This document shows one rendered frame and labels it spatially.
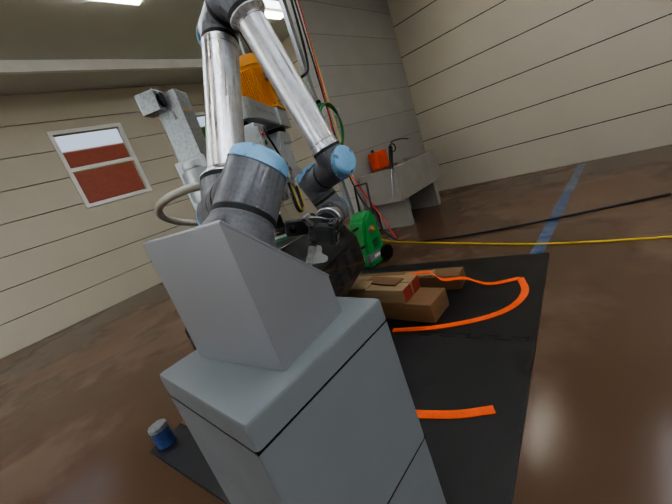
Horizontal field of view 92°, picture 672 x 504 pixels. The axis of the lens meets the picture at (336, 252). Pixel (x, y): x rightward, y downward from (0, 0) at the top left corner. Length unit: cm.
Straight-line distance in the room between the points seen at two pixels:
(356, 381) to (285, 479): 22
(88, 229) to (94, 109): 237
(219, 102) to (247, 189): 39
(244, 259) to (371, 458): 52
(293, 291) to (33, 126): 765
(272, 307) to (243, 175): 30
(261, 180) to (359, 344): 42
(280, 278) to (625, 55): 573
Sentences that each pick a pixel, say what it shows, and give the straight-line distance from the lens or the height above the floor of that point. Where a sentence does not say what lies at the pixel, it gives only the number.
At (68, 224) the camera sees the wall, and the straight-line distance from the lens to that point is 778.
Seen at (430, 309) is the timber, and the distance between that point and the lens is 221.
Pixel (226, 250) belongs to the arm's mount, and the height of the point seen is 110.
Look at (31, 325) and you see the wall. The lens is 772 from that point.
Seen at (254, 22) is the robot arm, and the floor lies 160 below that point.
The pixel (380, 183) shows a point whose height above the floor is 70.
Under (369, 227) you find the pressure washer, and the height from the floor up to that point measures 43.
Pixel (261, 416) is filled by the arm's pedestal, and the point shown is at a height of 84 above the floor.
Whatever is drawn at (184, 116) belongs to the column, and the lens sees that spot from 288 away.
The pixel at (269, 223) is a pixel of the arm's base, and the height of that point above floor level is 110.
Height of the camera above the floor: 118
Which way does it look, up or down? 15 degrees down
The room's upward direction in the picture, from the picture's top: 19 degrees counter-clockwise
